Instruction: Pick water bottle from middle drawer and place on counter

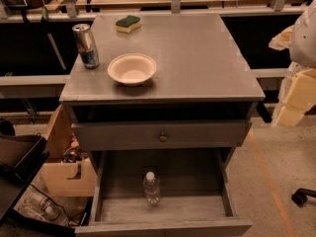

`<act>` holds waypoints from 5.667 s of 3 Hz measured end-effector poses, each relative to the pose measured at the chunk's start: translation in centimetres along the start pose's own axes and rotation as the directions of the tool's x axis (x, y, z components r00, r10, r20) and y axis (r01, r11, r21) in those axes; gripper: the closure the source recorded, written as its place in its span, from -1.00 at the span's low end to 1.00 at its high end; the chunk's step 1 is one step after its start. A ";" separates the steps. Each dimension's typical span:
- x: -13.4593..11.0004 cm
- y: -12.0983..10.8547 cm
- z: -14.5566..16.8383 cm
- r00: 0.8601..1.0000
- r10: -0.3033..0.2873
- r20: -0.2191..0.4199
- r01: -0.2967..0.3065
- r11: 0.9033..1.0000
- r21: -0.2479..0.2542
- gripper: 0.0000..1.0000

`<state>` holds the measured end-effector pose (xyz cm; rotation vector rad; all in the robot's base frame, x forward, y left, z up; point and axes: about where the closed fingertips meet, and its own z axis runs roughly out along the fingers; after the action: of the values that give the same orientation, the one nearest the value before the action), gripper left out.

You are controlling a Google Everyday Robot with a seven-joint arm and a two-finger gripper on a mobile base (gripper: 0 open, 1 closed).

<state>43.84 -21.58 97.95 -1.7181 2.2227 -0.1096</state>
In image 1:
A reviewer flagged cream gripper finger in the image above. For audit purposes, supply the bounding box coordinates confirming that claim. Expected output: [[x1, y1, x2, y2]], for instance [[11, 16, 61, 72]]
[[273, 62, 316, 127], [269, 26, 293, 50]]

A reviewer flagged clear plastic water bottle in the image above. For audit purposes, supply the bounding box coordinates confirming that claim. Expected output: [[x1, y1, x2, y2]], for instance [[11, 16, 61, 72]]
[[143, 171, 160, 205]]

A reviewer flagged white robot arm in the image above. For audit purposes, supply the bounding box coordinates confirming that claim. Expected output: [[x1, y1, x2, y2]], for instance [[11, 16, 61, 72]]
[[269, 0, 316, 127]]

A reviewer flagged grey wooden drawer cabinet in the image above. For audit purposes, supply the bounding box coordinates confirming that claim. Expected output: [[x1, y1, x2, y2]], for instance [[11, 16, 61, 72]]
[[58, 13, 267, 237]]

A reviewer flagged grey top drawer with knob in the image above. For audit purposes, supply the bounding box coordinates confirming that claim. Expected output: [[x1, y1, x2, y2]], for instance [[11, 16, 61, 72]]
[[72, 120, 251, 151]]

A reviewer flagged open grey middle drawer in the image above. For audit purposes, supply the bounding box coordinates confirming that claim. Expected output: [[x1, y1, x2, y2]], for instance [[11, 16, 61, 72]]
[[76, 149, 252, 237]]

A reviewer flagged plastic bottle on floor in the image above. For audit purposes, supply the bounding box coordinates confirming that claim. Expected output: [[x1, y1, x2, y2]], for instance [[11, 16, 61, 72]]
[[29, 193, 61, 221]]

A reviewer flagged black chair caster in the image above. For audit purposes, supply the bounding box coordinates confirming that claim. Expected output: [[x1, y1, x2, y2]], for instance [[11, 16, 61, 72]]
[[291, 188, 316, 206]]

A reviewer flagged white paper bowl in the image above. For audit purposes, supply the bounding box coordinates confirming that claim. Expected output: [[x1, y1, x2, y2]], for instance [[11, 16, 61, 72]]
[[108, 53, 157, 86]]

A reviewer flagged green yellow sponge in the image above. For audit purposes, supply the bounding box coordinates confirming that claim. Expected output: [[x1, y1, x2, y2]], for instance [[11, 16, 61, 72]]
[[116, 15, 141, 34]]

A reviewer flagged silver blue drink can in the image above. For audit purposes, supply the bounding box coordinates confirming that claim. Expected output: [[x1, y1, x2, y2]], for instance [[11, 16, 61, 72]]
[[72, 24, 100, 69]]

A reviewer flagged light wooden crate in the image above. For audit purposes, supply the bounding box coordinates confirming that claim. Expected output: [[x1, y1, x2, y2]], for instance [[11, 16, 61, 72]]
[[40, 105, 96, 197]]

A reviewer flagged black plastic bin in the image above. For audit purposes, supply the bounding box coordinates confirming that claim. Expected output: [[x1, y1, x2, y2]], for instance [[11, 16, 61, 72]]
[[0, 135, 46, 182]]

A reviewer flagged black cable on floor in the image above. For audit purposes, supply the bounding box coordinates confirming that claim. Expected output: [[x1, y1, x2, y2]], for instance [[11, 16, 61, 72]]
[[29, 183, 87, 227]]

